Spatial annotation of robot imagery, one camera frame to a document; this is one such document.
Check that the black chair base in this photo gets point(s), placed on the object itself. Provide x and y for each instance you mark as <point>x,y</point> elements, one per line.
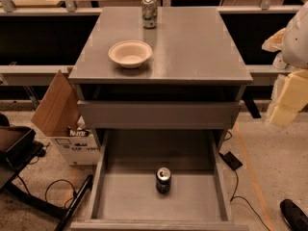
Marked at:
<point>48,177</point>

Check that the grey drawer cabinet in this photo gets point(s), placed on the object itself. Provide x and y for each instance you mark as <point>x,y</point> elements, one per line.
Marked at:
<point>194,59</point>

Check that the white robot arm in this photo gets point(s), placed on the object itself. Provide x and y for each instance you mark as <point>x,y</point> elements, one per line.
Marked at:
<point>291,42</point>

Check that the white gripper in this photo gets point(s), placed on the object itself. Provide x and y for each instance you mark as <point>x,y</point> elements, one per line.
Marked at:
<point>296,40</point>

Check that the dark blue pepsi can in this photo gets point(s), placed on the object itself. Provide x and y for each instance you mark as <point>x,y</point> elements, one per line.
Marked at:
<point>163,179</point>

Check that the open cardboard box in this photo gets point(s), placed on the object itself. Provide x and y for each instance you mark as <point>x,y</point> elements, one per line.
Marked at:
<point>58,118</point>

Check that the white green soda can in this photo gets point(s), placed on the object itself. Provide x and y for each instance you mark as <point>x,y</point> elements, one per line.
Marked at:
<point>149,11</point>

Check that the open grey middle drawer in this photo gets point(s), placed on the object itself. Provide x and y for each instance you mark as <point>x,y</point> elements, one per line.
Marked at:
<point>124,195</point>

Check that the black power adapter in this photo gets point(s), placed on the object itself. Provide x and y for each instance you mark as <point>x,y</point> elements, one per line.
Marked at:
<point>231,160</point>

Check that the white paper bowl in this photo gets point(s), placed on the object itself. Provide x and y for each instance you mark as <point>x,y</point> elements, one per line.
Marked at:
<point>130,53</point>

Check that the closed grey top drawer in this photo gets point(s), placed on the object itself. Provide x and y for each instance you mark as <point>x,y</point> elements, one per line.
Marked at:
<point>159,115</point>

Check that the black shoe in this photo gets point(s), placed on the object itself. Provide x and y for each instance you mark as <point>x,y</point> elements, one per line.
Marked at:
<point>293,215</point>

